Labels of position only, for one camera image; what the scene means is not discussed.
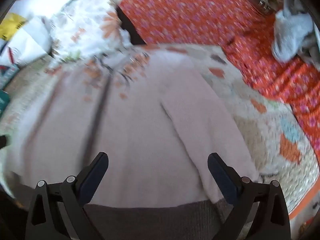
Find grey cloth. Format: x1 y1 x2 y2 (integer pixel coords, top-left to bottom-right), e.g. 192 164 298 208
271 7 315 63

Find orange red patterned blanket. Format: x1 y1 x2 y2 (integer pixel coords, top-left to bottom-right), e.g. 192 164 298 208
117 0 320 153

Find yellow plastic bag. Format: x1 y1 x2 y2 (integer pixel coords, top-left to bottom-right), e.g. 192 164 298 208
0 14 28 40

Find heart print quilt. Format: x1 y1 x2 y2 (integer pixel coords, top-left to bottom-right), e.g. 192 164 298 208
0 44 320 220

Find pale pink sweater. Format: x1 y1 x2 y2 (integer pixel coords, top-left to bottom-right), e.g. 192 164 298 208
5 47 260 240

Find teal packet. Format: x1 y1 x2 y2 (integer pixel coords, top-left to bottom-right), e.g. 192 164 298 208
0 90 10 117

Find white paper bag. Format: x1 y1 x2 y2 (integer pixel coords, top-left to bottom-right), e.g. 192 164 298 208
0 16 53 67

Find shiny metal container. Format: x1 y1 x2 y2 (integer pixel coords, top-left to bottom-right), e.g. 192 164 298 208
255 0 274 14

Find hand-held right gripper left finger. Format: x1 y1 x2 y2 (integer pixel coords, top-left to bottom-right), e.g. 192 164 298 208
25 152 109 240

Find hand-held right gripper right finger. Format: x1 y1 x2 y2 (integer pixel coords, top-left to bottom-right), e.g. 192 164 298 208
207 152 292 240

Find white floral pillow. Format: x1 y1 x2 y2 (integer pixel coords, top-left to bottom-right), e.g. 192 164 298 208
49 0 133 65

